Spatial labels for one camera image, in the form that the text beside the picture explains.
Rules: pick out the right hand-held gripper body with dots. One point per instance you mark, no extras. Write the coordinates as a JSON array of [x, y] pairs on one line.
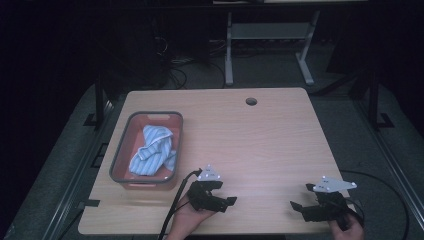
[[330, 206]]

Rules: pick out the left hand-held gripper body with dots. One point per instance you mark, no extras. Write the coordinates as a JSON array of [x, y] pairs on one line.
[[203, 196]]

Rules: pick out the blue striped cloth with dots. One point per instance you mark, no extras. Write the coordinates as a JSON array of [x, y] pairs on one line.
[[151, 153]]

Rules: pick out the red plastic basket grey rim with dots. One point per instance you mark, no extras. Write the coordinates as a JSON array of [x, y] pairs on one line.
[[131, 141]]

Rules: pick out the person's left hand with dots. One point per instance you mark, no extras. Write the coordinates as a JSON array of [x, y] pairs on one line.
[[186, 220]]

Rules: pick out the person's right hand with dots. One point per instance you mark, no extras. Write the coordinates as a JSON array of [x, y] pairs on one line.
[[348, 232]]

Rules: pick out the aluminium frame rail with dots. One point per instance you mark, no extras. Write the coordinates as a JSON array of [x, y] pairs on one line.
[[393, 156], [80, 170]]

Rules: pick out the black metal stand post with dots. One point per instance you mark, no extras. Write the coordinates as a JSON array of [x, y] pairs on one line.
[[99, 100], [374, 96]]

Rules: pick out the grey metal stand frame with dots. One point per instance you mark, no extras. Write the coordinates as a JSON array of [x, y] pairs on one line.
[[266, 31]]

